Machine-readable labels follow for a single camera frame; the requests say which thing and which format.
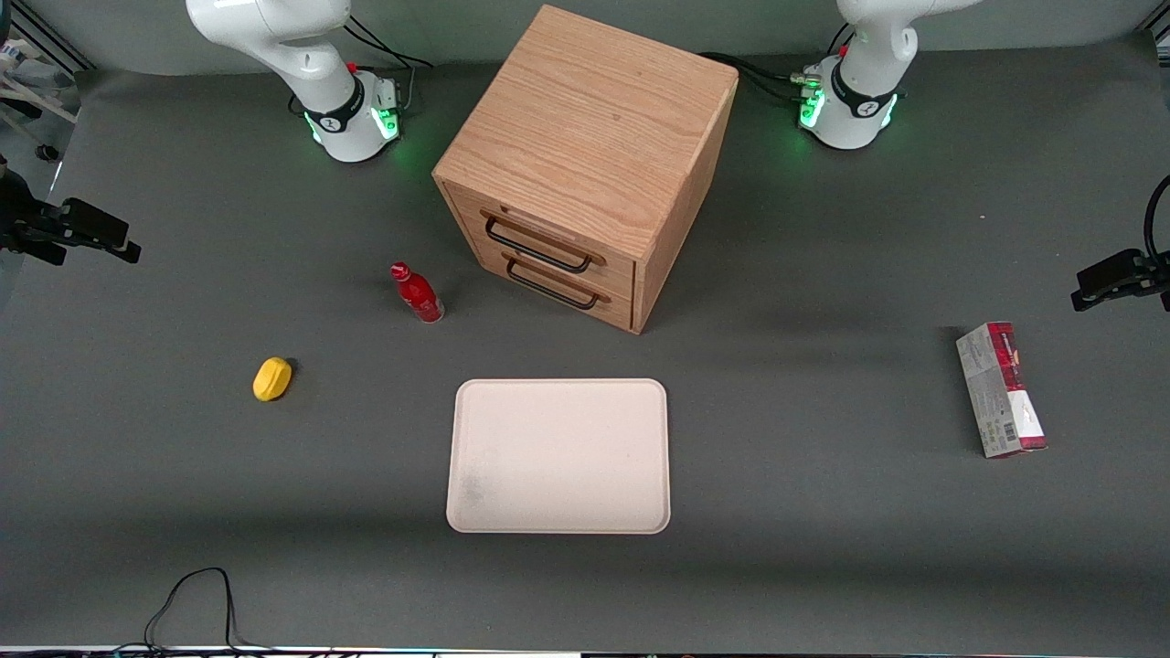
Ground black aluminium frame rail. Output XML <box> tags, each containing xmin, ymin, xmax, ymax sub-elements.
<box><xmin>0</xmin><ymin>16</ymin><xmax>98</xmax><ymax>76</ymax></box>

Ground grey and red carton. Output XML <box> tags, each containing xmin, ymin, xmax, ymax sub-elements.
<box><xmin>955</xmin><ymin>321</ymin><xmax>1048</xmax><ymax>459</ymax></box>

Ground yellow oval toy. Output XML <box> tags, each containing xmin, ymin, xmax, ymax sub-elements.
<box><xmin>252</xmin><ymin>356</ymin><xmax>293</xmax><ymax>402</ymax></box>

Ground cream rectangular tray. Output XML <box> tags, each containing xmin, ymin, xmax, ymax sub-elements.
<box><xmin>445</xmin><ymin>377</ymin><xmax>672</xmax><ymax>536</ymax></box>

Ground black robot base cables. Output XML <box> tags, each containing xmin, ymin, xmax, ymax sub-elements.
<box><xmin>698</xmin><ymin>22</ymin><xmax>856</xmax><ymax>104</ymax></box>
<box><xmin>343</xmin><ymin>16</ymin><xmax>436</xmax><ymax>116</ymax></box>

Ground oak wooden drawer cabinet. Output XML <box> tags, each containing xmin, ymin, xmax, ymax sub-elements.
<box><xmin>432</xmin><ymin>4</ymin><xmax>739</xmax><ymax>335</ymax></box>

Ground black camera cable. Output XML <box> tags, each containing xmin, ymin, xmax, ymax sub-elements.
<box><xmin>1143</xmin><ymin>174</ymin><xmax>1170</xmax><ymax>266</ymax></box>

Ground black camera on clamp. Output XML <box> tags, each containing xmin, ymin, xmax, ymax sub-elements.
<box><xmin>1071</xmin><ymin>249</ymin><xmax>1170</xmax><ymax>313</ymax></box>
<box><xmin>0</xmin><ymin>155</ymin><xmax>143</xmax><ymax>267</ymax></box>

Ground light wooden stand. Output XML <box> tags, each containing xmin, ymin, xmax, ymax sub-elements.
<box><xmin>0</xmin><ymin>71</ymin><xmax>80</xmax><ymax>126</ymax></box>

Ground red coke bottle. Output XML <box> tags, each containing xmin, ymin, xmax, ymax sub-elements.
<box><xmin>390</xmin><ymin>261</ymin><xmax>446</xmax><ymax>324</ymax></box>

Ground black metal drawer handle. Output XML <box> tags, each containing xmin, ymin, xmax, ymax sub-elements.
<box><xmin>484</xmin><ymin>215</ymin><xmax>594</xmax><ymax>275</ymax></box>
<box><xmin>505</xmin><ymin>258</ymin><xmax>602</xmax><ymax>311</ymax></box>

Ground thin black looped cable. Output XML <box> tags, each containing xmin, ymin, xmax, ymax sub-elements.
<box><xmin>114</xmin><ymin>567</ymin><xmax>275</xmax><ymax>655</ymax></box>

